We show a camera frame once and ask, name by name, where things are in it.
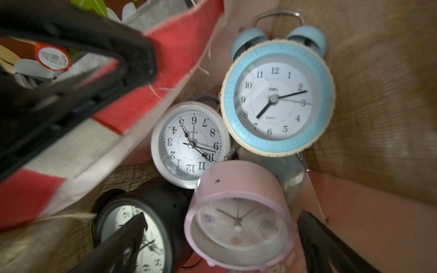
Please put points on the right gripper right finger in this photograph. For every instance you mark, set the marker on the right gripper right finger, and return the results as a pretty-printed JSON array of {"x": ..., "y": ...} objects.
[{"x": 325, "y": 251}]

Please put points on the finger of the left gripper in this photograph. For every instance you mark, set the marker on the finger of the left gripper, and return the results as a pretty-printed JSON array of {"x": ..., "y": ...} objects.
[
  {"x": 33, "y": 119},
  {"x": 63, "y": 24}
]

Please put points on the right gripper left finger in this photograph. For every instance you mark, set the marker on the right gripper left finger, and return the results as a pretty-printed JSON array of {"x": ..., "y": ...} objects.
[{"x": 117, "y": 254}]

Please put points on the black round alarm clock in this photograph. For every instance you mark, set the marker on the black round alarm clock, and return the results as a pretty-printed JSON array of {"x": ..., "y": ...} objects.
[{"x": 164, "y": 248}]

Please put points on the red burlap canvas bag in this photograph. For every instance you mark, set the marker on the red burlap canvas bag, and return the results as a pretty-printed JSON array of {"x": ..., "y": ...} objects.
[{"x": 374, "y": 169}]

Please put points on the light pink round clock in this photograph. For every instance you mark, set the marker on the light pink round clock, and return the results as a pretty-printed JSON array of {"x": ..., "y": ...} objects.
[{"x": 239, "y": 219}]

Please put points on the white round alarm clock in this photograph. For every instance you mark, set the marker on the white round alarm clock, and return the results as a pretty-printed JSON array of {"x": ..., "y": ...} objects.
[{"x": 190, "y": 138}]

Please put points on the beige twin-bell alarm clock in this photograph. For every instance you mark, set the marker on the beige twin-bell alarm clock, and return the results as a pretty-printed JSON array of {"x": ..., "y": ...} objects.
[{"x": 278, "y": 96}]

